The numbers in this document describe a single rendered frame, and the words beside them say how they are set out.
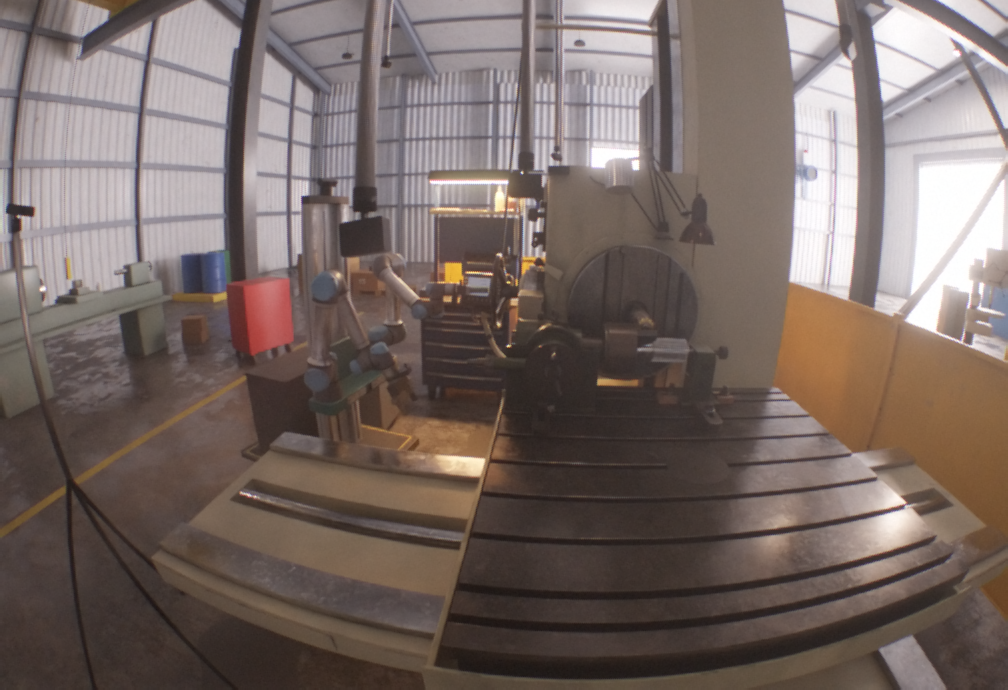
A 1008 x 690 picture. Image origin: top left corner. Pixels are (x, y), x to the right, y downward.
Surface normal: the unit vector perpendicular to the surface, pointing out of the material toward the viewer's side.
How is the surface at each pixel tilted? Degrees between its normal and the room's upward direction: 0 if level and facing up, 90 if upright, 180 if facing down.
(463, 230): 90
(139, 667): 0
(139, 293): 90
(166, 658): 0
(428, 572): 0
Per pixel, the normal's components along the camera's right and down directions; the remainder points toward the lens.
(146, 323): 0.99, 0.04
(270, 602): 0.02, -0.98
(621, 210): -0.11, 0.22
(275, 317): 0.91, 0.11
